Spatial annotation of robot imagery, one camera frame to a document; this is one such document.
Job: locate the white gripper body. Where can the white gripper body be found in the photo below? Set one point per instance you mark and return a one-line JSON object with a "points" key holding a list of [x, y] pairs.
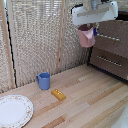
{"points": [[96, 15]]}

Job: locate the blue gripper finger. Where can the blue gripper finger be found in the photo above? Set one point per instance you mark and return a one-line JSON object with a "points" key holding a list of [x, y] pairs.
{"points": [[95, 31]]}

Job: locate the pink mug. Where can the pink mug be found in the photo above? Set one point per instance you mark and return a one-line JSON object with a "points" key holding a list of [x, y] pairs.
{"points": [[86, 36]]}

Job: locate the dark brown drawer cabinet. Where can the dark brown drawer cabinet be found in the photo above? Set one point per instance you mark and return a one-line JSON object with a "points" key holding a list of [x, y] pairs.
{"points": [[110, 53]]}

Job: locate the woven bamboo screen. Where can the woven bamboo screen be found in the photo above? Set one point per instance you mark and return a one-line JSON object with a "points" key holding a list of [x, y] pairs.
{"points": [[33, 40]]}

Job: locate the blue mug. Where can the blue mug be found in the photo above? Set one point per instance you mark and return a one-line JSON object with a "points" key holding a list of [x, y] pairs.
{"points": [[44, 81]]}

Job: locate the yellow rectangular block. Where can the yellow rectangular block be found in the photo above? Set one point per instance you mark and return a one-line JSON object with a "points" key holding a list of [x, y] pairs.
{"points": [[58, 94]]}

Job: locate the white floral rimmed plate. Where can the white floral rimmed plate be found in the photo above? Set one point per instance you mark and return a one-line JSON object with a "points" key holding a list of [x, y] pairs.
{"points": [[13, 111]]}

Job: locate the wooden screen post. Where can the wooden screen post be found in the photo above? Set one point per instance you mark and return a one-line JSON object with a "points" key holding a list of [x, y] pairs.
{"points": [[59, 50], [7, 43]]}

